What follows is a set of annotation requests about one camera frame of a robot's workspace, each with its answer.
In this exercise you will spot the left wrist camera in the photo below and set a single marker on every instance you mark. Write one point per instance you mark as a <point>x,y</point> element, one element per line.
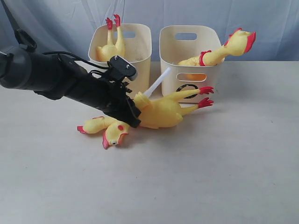
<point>120,68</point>

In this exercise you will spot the headless yellow rubber chicken body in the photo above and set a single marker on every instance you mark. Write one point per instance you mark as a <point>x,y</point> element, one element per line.
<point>104,53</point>

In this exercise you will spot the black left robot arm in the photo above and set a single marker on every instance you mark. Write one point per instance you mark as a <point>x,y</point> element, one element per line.
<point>56,75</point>

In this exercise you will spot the whole yellow rubber chicken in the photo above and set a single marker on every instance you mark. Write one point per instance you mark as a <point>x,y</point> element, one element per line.
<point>237,44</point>

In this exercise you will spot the cream bin marked O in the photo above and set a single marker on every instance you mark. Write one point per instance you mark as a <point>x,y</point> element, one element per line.
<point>181,42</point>

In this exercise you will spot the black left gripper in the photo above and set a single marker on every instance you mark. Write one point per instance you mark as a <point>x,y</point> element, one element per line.
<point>107,94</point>

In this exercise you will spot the yellow rubber chicken by bins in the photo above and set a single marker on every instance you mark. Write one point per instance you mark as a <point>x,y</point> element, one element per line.
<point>163,112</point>

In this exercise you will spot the cream bin marked X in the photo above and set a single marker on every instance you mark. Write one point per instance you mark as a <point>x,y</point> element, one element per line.
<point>138,48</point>

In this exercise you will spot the severed chicken head with tube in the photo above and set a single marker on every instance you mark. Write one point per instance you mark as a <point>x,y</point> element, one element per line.
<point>116,135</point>

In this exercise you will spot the white backdrop curtain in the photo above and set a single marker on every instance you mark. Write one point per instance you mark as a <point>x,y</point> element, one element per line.
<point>69,24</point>

